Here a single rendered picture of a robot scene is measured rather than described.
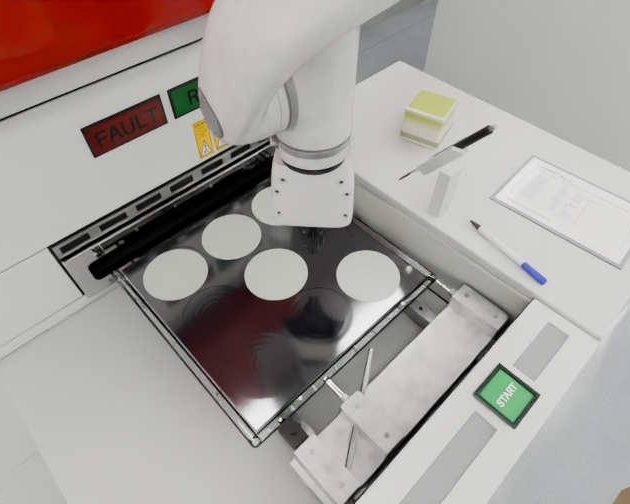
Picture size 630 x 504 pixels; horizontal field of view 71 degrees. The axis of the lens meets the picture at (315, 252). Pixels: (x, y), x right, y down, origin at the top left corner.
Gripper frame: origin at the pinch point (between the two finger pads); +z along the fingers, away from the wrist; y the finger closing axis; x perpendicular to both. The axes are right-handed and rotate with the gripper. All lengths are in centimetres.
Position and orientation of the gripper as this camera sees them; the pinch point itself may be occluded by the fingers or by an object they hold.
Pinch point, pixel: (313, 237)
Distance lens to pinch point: 62.5
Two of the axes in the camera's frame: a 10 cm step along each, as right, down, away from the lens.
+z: 0.0, 6.2, 7.8
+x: 0.6, -7.8, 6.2
